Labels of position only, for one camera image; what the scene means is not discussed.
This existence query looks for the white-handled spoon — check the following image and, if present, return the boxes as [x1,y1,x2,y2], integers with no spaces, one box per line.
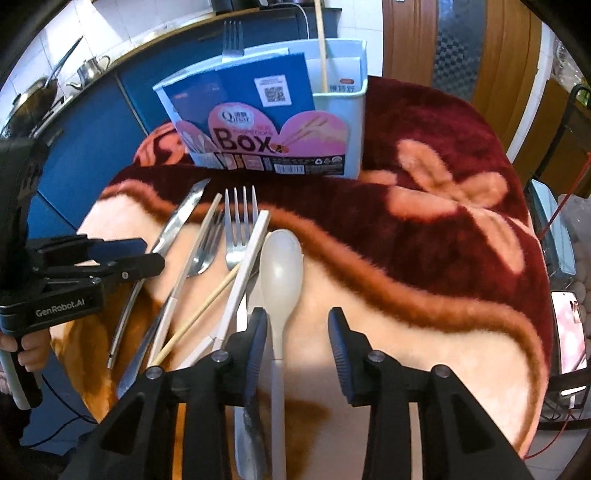
[259,229,304,480]

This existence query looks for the wooden cabinet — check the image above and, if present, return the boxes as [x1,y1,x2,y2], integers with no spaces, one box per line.
[471,0,557,160]

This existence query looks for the black metal rack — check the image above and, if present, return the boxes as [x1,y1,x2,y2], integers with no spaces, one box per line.
[536,83,591,195]

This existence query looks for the grey knife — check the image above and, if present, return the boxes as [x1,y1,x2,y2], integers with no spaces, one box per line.
[233,402,260,480]

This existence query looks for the smartphone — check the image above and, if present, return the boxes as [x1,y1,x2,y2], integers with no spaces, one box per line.
[550,290,588,376]

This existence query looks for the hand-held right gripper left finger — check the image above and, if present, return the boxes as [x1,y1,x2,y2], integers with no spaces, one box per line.
[58,307,269,480]

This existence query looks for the metal fork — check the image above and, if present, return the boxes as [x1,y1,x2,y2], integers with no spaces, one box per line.
[221,20,245,64]
[117,209,225,400]

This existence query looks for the blue chopsticks box holder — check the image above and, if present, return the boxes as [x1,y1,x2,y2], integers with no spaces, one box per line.
[152,39,369,180]

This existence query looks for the red floral blanket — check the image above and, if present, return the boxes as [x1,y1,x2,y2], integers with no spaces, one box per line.
[48,76,556,480]

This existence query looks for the metal wok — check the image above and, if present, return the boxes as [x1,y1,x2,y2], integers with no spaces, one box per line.
[0,34,85,139]

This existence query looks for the red cable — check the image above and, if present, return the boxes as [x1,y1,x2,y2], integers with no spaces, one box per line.
[525,152,591,462]

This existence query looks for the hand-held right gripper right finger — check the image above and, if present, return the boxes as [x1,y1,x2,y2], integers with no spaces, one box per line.
[328,308,528,480]

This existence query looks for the metal table knife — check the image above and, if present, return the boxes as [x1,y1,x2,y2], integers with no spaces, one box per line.
[107,179,212,371]

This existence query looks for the clear plastic bottles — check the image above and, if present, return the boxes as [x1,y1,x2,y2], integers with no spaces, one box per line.
[551,41,591,89]

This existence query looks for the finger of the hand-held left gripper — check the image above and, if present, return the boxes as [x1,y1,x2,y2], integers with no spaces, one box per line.
[34,234,149,267]
[34,252,166,291]

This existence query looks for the person's left hand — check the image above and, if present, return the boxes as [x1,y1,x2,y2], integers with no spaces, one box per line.
[0,329,52,374]

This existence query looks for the wooden door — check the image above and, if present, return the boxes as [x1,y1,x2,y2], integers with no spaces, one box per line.
[382,0,485,93]

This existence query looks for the wooden chopstick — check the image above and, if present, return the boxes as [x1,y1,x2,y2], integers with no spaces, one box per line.
[314,0,330,93]
[154,263,243,368]

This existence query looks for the light blue tray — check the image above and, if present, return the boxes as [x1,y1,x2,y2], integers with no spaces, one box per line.
[526,179,578,280]

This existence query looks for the metal kettle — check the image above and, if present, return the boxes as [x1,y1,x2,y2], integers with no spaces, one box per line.
[66,55,112,91]

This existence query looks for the white-handled fork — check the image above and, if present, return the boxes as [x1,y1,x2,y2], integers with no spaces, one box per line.
[224,186,260,333]

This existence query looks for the white cable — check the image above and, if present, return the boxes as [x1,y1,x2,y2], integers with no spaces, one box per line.
[284,2,310,43]

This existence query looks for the black appliance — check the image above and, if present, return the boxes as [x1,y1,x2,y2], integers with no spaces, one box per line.
[210,0,274,14]

